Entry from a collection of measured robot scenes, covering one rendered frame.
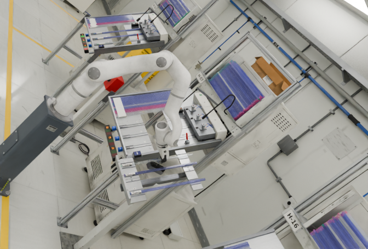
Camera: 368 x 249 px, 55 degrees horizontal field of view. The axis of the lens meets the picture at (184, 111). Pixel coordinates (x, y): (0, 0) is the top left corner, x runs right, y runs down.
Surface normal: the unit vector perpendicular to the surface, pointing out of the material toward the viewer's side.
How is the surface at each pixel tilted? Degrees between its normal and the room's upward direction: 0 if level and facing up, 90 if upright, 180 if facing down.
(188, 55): 90
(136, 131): 45
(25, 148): 90
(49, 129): 90
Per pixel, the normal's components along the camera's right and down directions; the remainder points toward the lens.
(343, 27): -0.60, -0.44
